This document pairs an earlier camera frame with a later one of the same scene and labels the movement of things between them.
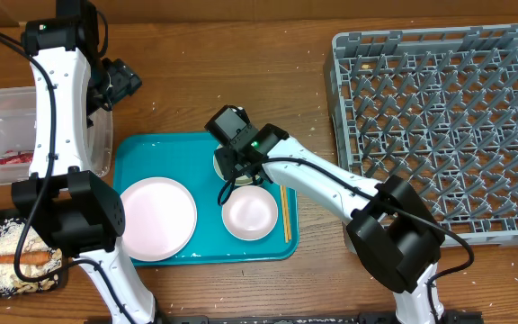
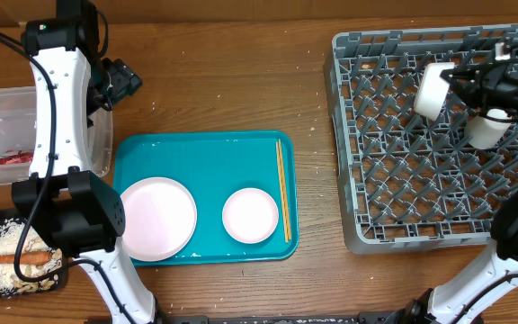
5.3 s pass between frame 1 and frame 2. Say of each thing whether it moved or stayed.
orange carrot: stayed
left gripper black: stayed
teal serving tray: stayed
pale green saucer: moved
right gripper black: moved
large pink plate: stayed
